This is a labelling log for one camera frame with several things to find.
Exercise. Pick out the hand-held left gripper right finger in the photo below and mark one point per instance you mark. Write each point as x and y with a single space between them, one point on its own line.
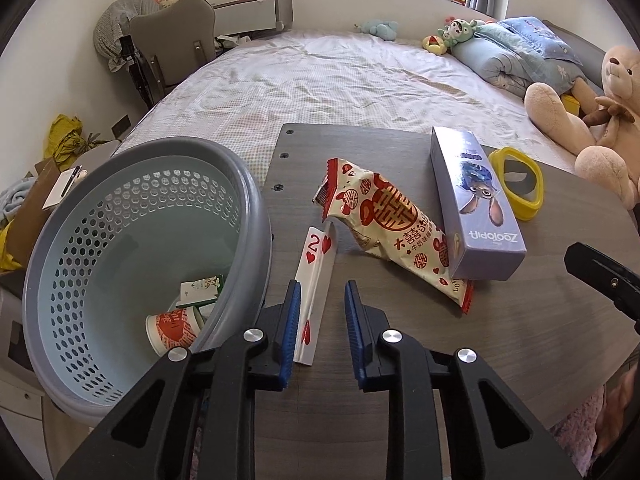
357 340

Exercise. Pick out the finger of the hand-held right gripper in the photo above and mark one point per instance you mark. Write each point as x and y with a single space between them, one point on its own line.
605 280

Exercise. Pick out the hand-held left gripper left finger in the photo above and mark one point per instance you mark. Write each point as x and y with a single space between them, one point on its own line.
287 340

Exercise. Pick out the red hearts playing card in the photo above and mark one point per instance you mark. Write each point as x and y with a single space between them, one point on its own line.
315 270

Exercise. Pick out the green milk carton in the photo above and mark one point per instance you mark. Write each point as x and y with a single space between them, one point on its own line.
200 287

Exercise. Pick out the red print paper cup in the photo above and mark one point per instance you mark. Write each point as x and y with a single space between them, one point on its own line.
172 330

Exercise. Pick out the red white snack wrapper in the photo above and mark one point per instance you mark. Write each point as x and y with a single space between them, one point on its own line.
390 215

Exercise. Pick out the purple cartoon rabbit box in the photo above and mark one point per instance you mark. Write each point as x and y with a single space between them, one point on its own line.
475 200

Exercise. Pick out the grey perforated plastic basket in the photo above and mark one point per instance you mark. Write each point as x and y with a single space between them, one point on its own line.
150 210

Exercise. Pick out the large beige teddy bear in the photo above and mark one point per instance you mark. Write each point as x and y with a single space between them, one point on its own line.
600 160

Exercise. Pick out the purple fuzzy pants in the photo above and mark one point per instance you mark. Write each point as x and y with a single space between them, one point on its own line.
575 425

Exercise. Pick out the yellow toy block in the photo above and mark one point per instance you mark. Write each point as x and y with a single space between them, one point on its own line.
571 106

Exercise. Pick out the grey headboard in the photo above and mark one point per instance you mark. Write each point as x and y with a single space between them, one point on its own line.
590 50

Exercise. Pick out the rolled light blue quilt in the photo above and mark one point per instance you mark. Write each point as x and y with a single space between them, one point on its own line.
500 60

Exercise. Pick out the blue printed pillow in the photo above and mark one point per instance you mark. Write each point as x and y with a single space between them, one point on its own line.
540 37

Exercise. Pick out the bed with pale checked sheet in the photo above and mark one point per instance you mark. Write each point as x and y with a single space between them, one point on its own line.
325 85

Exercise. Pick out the grey round stool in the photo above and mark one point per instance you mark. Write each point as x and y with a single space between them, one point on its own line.
102 150

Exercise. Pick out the white drawer cabinet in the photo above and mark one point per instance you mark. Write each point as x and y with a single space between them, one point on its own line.
20 360

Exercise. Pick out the black pen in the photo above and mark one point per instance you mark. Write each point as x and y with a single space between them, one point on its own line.
70 180

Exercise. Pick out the white notepad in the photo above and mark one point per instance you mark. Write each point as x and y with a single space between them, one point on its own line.
60 192

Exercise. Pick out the cardboard box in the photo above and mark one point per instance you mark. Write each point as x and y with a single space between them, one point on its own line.
30 215

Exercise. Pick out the green plush toy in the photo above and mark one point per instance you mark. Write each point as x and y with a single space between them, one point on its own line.
457 32

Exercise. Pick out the yellow red plush toy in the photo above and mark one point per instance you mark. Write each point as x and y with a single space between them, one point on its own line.
434 45

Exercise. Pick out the yellow cloth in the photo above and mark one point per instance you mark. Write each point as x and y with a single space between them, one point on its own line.
10 250

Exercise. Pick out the yellow bag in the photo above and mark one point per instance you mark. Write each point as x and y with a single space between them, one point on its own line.
65 140

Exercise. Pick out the blue grey blanket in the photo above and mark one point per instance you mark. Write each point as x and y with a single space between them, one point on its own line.
15 200

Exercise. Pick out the light blue plush toy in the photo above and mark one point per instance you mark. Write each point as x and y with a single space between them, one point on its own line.
377 30

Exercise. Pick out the grey chair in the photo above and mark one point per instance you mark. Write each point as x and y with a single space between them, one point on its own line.
175 35

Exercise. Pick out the grey clothes on chair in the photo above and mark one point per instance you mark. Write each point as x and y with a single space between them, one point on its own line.
115 25

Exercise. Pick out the black wall socket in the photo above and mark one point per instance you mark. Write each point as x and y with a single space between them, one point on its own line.
121 125

